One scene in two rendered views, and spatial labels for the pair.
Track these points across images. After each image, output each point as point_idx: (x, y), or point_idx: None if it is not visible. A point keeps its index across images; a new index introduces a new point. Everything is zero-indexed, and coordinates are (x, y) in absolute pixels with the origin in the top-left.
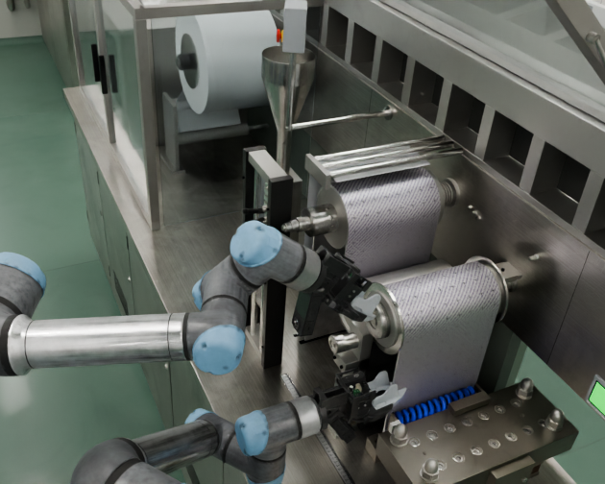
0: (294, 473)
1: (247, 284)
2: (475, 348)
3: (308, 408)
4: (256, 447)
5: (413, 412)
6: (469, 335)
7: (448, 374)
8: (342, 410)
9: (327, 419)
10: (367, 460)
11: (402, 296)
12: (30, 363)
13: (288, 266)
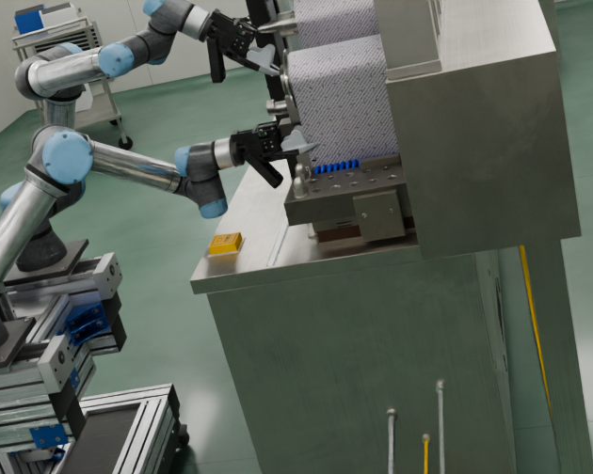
0: (251, 225)
1: (154, 31)
2: (382, 109)
3: (223, 141)
4: (181, 165)
5: (328, 165)
6: (366, 93)
7: (364, 134)
8: (256, 150)
9: (236, 150)
10: None
11: (296, 54)
12: (40, 84)
13: (174, 14)
